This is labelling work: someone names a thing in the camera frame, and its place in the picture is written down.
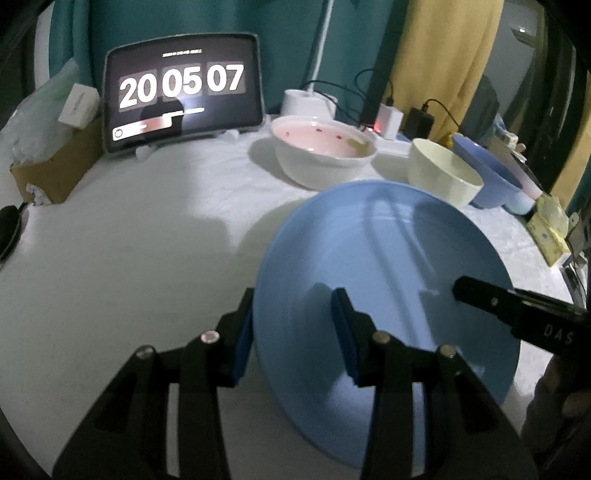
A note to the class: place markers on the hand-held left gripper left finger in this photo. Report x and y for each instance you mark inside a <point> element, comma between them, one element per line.
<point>242,341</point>

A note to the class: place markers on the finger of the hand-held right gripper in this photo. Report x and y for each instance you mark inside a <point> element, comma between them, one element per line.
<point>480,295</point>

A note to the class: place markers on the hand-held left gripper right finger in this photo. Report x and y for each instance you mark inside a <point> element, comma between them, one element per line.
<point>346,341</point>

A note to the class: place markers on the blue plate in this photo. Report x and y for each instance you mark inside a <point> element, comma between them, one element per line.
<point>378,240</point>

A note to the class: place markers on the cream bowl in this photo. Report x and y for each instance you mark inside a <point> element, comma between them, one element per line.
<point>438,170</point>

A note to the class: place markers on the white bowl pink spotted inside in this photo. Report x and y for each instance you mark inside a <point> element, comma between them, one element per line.
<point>323,157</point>

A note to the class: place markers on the person's right hand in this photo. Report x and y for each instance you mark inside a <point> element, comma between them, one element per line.
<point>558,415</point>

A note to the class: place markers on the grey metal object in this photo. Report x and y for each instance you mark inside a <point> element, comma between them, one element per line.
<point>579,258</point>

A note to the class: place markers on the yellow tissue box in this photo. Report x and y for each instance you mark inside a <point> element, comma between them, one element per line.
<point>549,230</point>

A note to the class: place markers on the light blue bowl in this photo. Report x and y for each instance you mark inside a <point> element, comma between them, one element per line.
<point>524,205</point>

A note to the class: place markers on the narrow yellow curtain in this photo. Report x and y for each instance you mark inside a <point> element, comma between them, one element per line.
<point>577,152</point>

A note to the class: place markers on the black power adapter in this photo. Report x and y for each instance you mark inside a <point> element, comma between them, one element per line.
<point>418,124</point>

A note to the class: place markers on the white charger plug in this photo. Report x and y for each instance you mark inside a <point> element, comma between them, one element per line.
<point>390,121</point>

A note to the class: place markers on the dark glass window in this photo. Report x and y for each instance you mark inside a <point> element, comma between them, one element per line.
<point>512,60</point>

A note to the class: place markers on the white desk lamp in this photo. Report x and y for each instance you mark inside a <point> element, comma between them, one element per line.
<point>307,104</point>

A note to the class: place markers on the wide yellow curtain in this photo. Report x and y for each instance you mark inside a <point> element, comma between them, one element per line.
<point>443,55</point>

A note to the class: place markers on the cardboard box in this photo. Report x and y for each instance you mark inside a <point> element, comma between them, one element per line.
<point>60,170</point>

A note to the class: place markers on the black round device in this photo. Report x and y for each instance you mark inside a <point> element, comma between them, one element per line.
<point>9,230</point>

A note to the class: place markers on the tablet with clock display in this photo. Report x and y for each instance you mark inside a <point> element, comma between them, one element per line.
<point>184,83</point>

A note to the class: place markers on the small white box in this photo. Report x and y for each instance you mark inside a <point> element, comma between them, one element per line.
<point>78,106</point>

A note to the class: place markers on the clear plastic bag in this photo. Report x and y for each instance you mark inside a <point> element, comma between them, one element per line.
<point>27,134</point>

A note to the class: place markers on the large teal curtain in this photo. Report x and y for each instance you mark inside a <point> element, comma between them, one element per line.
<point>207,18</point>

